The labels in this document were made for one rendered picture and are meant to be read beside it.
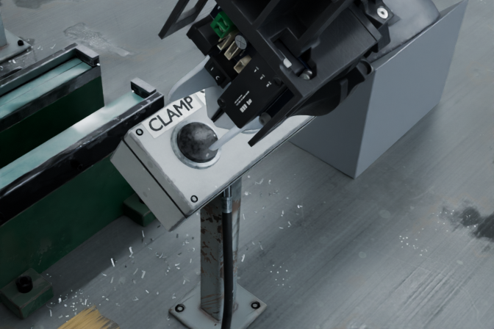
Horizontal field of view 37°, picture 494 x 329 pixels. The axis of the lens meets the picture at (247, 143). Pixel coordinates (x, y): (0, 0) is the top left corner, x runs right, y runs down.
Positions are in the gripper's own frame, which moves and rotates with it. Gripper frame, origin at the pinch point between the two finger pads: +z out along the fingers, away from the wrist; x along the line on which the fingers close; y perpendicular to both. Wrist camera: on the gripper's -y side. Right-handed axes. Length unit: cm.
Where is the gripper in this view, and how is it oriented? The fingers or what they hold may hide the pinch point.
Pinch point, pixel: (230, 104)
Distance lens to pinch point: 46.1
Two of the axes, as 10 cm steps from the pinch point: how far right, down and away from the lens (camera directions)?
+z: -4.2, 4.1, 8.1
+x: 6.4, 7.7, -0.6
